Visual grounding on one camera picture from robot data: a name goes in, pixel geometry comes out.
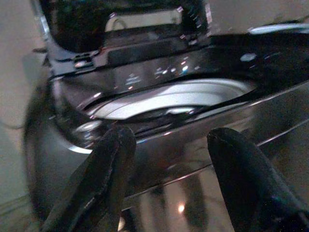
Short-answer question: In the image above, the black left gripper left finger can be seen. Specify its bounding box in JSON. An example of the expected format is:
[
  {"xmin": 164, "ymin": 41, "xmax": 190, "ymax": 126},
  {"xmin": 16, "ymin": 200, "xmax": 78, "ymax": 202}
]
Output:
[{"xmin": 40, "ymin": 125, "xmax": 137, "ymax": 232}]

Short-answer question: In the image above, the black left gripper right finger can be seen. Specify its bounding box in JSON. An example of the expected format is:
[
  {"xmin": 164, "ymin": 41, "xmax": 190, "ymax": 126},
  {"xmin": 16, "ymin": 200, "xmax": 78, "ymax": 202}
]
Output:
[{"xmin": 207, "ymin": 127, "xmax": 309, "ymax": 232}]

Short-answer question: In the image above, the black top-load washing machine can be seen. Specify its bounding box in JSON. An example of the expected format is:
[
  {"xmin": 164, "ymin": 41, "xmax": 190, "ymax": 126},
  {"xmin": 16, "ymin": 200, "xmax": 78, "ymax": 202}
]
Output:
[{"xmin": 23, "ymin": 21, "xmax": 309, "ymax": 232}]

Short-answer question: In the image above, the silver washing machine drum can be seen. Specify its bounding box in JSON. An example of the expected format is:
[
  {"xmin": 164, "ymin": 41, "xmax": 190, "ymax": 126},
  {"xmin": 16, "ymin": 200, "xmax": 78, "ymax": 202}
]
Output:
[{"xmin": 84, "ymin": 77, "xmax": 256, "ymax": 120}]

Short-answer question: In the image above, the glass washing machine lid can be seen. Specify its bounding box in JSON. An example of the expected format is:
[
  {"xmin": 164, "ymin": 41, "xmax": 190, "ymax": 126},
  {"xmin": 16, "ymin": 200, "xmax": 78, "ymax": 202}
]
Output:
[{"xmin": 30, "ymin": 0, "xmax": 213, "ymax": 73}]

